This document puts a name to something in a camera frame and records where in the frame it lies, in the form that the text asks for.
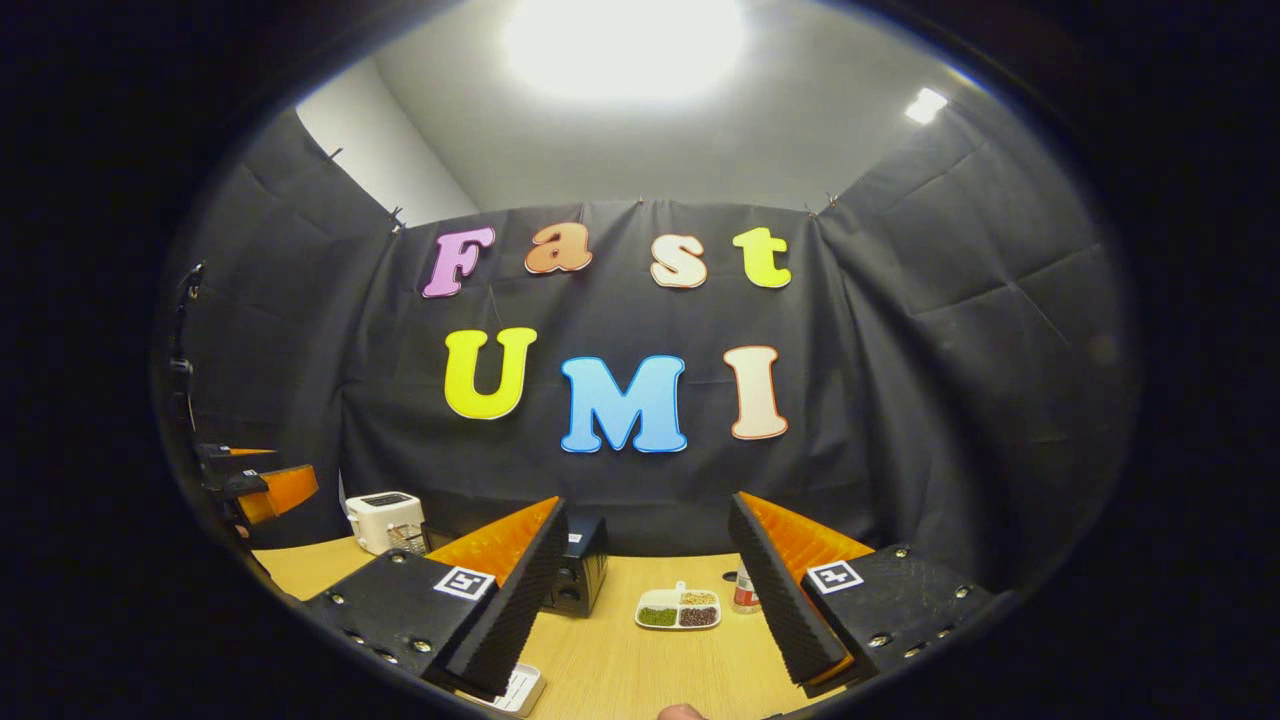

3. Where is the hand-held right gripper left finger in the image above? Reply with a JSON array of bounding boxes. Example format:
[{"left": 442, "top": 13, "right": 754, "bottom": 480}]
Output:
[{"left": 305, "top": 495, "right": 569, "bottom": 699}]

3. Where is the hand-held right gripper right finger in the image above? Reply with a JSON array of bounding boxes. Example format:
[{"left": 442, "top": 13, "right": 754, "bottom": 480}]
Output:
[{"left": 728, "top": 492, "right": 996, "bottom": 699}]

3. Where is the black electric oven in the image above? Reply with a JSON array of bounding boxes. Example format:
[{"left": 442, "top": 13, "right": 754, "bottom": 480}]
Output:
[{"left": 425, "top": 515, "right": 609, "bottom": 617}]

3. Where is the small white tray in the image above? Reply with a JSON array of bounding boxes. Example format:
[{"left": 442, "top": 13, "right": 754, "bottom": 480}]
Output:
[{"left": 460, "top": 663, "right": 547, "bottom": 717}]

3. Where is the white toaster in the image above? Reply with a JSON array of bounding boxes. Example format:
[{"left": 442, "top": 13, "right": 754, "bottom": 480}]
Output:
[{"left": 345, "top": 491, "right": 426, "bottom": 556}]

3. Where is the white divided dish with beans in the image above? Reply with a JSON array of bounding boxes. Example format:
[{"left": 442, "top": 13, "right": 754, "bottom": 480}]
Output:
[{"left": 635, "top": 582, "right": 722, "bottom": 631}]

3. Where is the black backdrop cloth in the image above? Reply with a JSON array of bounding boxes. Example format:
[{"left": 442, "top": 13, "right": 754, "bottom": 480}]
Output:
[{"left": 155, "top": 100, "right": 1141, "bottom": 601}]

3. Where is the large ceiling light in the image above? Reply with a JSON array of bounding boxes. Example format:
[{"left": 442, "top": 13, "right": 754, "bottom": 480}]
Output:
[{"left": 503, "top": 0, "right": 746, "bottom": 101}]

